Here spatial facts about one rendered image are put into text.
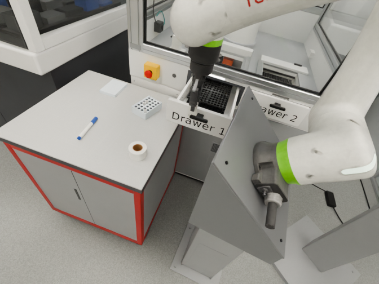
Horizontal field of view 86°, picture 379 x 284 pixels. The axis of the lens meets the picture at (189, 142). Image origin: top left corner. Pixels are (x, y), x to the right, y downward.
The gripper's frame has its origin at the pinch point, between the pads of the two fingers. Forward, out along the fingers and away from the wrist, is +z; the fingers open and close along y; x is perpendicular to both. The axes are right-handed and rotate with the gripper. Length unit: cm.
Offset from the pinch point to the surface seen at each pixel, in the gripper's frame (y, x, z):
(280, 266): 14, 77, 90
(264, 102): -27.5, 29.7, 5.7
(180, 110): -2.1, -5.1, 4.3
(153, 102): -13.9, -22.2, 14.4
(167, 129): -2.2, -10.2, 17.5
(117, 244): 34, -25, 92
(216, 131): -1.6, 11.2, 8.7
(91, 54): -46, -78, 19
